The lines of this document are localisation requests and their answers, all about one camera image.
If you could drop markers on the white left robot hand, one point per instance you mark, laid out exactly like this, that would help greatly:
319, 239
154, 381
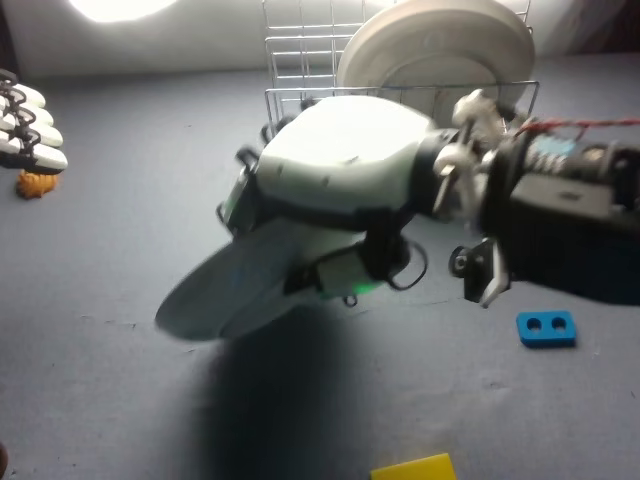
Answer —
30, 135

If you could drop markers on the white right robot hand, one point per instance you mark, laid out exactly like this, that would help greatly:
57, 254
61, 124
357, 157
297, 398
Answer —
340, 150

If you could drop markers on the white ceramic plate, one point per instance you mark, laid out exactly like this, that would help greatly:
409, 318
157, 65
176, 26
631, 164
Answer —
225, 300
425, 50

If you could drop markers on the small orange toy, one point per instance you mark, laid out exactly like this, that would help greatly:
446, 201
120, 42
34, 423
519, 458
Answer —
35, 186

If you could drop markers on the blue block with two holes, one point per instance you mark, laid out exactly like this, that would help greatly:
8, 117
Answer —
545, 340

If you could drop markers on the brown round disc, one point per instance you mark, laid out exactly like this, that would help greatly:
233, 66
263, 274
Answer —
2, 455

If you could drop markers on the yellow rectangular block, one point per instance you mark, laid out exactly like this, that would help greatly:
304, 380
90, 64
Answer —
415, 470

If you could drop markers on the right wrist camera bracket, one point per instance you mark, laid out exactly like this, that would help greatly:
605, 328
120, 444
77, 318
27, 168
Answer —
492, 280

